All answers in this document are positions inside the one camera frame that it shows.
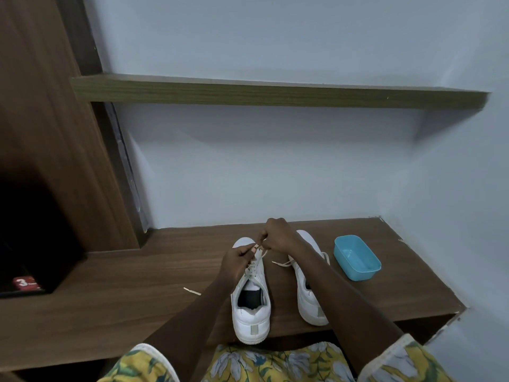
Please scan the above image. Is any person's right hand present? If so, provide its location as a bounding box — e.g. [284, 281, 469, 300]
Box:
[260, 217, 307, 255]

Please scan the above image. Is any person's left forearm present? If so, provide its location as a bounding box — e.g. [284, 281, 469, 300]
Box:
[143, 278, 239, 375]

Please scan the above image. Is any wooden wall shelf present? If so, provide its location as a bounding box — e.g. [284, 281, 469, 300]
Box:
[71, 73, 490, 111]

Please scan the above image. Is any white sneaker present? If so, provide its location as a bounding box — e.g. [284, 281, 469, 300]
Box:
[230, 236, 273, 345]
[288, 229, 331, 327]

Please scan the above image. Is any blue plastic basket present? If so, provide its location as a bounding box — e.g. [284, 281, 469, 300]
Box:
[333, 235, 382, 282]

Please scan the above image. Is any cream shoelace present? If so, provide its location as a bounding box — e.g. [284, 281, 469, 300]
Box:
[271, 251, 331, 269]
[182, 244, 269, 296]

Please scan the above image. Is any person's left hand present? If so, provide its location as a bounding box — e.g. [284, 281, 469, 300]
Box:
[217, 242, 259, 292]

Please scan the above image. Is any person's right forearm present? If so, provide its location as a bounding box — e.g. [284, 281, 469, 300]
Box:
[290, 242, 405, 370]

